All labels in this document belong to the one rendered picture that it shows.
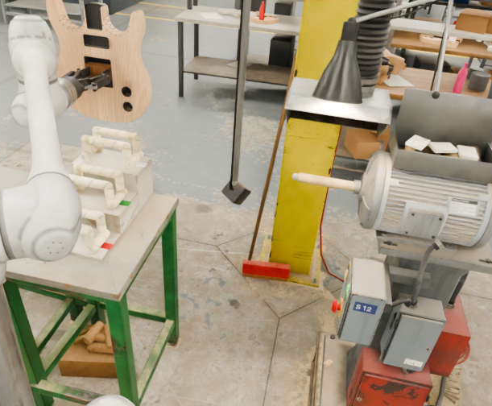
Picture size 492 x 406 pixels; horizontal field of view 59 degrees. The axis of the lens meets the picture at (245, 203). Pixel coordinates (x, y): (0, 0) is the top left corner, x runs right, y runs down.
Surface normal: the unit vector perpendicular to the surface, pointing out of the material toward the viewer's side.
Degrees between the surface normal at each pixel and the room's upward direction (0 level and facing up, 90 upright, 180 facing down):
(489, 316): 0
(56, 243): 91
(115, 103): 89
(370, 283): 0
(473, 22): 90
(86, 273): 0
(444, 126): 90
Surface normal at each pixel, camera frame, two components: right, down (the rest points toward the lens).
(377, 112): -0.07, -0.31
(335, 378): -0.33, -0.82
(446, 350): -0.21, 0.55
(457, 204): -0.15, 0.10
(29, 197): 0.25, -0.79
